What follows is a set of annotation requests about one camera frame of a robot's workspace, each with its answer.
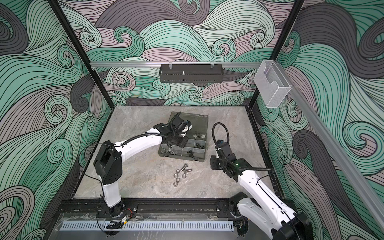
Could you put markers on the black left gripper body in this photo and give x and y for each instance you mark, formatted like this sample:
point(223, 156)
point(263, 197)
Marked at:
point(180, 140)

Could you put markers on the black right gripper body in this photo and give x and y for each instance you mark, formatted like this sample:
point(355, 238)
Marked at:
point(218, 164)

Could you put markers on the black hex bolt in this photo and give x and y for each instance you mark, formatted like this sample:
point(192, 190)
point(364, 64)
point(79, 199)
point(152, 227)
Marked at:
point(190, 154)

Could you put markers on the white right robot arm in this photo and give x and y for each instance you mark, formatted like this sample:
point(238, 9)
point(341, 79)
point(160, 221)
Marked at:
point(275, 218)

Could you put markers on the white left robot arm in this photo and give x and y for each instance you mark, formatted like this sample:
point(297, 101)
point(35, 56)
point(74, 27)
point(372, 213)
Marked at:
point(109, 160)

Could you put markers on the pile of bolts and nuts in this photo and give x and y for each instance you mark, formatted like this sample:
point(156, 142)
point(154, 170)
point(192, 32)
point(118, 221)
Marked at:
point(181, 174)

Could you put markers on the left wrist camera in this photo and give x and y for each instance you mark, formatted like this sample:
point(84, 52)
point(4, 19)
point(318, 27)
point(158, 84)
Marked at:
point(180, 125)

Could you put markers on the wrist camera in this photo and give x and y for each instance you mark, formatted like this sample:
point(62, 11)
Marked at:
point(180, 125)
point(223, 149)

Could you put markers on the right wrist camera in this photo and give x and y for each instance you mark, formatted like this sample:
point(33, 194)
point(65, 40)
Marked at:
point(223, 149)

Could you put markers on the black wall tray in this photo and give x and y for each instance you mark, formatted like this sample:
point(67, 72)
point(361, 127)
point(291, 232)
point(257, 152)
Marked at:
point(194, 73)

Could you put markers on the black vertical frame post right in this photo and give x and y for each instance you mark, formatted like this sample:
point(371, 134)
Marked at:
point(287, 27)

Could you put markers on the black vertical frame post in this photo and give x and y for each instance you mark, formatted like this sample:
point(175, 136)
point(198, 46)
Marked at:
point(55, 6)
point(287, 27)

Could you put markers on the clear plastic wall holder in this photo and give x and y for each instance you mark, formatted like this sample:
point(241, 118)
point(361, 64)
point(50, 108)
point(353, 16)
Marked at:
point(272, 83)

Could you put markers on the white slotted cable duct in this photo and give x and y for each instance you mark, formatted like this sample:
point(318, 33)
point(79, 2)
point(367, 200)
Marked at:
point(150, 226)

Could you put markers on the aluminium rail right wall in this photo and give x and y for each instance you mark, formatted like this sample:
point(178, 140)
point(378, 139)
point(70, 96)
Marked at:
point(365, 191)

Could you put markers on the aluminium rail wall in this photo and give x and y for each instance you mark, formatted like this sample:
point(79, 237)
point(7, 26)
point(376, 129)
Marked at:
point(365, 191)
point(137, 64)

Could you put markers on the aluminium rail back wall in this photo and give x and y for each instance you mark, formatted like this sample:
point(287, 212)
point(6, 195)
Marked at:
point(137, 64)

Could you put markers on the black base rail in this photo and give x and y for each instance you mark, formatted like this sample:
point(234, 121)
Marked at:
point(221, 207)

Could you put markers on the black vertical frame post left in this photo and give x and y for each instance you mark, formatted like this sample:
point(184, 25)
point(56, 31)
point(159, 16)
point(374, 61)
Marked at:
point(55, 6)

